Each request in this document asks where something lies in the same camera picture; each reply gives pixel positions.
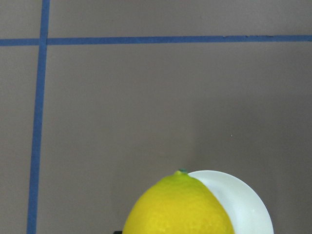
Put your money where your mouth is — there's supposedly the yellow lemon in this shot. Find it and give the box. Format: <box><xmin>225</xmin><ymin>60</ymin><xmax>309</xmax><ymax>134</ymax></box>
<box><xmin>122</xmin><ymin>171</ymin><xmax>234</xmax><ymax>234</ymax></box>

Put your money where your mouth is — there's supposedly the white bowl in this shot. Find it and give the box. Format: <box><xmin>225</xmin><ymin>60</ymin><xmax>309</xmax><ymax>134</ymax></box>
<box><xmin>189</xmin><ymin>170</ymin><xmax>274</xmax><ymax>234</ymax></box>

